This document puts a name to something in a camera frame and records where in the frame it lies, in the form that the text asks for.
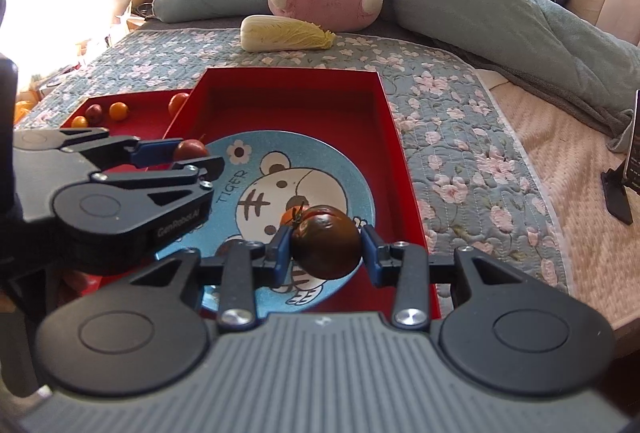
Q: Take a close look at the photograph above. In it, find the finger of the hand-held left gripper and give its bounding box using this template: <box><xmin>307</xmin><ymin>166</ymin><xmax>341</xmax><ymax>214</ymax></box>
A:
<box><xmin>89</xmin><ymin>155</ymin><xmax>227</xmax><ymax>225</ymax></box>
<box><xmin>61</xmin><ymin>135</ymin><xmax>184</xmax><ymax>174</ymax></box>

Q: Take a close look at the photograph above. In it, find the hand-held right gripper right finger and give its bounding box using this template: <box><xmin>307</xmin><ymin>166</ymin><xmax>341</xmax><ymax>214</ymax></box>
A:
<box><xmin>357</xmin><ymin>225</ymin><xmax>552</xmax><ymax>330</ymax></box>

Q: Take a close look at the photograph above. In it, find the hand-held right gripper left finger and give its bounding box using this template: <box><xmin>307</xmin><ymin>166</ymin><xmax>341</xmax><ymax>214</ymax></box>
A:
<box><xmin>129</xmin><ymin>227</ymin><xmax>296</xmax><ymax>330</ymax></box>

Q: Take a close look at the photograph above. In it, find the shallow red box lid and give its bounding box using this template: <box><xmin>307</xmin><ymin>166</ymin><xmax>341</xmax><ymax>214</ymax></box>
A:
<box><xmin>60</xmin><ymin>88</ymin><xmax>195</xmax><ymax>144</ymax></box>

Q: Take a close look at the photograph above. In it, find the dark brown tomato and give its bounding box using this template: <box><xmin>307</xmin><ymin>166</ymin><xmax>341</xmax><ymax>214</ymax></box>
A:
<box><xmin>291</xmin><ymin>207</ymin><xmax>364</xmax><ymax>280</ymax></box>

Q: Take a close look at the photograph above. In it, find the blue tiger print plate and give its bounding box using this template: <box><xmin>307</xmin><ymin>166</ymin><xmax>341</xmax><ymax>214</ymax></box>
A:
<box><xmin>155</xmin><ymin>129</ymin><xmax>377</xmax><ymax>314</ymax></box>

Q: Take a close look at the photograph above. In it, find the large red box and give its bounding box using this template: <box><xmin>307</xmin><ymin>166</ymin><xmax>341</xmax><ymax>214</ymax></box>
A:
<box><xmin>162</xmin><ymin>67</ymin><xmax>444</xmax><ymax>322</ymax></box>

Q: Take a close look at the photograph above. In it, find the orange-red cherry tomato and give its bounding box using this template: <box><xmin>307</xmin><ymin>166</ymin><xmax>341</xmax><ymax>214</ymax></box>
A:
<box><xmin>168</xmin><ymin>93</ymin><xmax>191</xmax><ymax>118</ymax></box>

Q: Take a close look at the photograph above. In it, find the cardboard box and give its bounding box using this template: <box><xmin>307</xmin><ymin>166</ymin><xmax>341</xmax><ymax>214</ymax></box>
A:
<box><xmin>126</xmin><ymin>0</ymin><xmax>162</xmax><ymax>32</ymax></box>

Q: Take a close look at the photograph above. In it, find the floral quilted bedspread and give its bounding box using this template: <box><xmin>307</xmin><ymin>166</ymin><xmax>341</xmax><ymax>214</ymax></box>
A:
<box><xmin>36</xmin><ymin>27</ymin><xmax>574</xmax><ymax>295</ymax></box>

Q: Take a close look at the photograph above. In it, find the napa cabbage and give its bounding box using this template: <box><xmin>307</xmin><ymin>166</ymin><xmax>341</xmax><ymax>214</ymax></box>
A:
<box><xmin>240</xmin><ymin>15</ymin><xmax>337</xmax><ymax>52</ymax></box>

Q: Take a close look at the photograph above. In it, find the pink fleece blanket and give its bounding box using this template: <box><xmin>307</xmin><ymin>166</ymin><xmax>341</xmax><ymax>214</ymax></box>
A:
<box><xmin>475</xmin><ymin>67</ymin><xmax>640</xmax><ymax>331</ymax></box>

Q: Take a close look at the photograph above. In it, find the black phone stand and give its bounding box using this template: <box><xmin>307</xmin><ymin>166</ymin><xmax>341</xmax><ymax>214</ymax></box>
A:
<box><xmin>601</xmin><ymin>89</ymin><xmax>640</xmax><ymax>225</ymax></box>

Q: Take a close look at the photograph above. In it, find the grey-blue comforter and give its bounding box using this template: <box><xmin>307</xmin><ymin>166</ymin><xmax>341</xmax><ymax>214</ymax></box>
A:
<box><xmin>151</xmin><ymin>0</ymin><xmax>637</xmax><ymax>140</ymax></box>

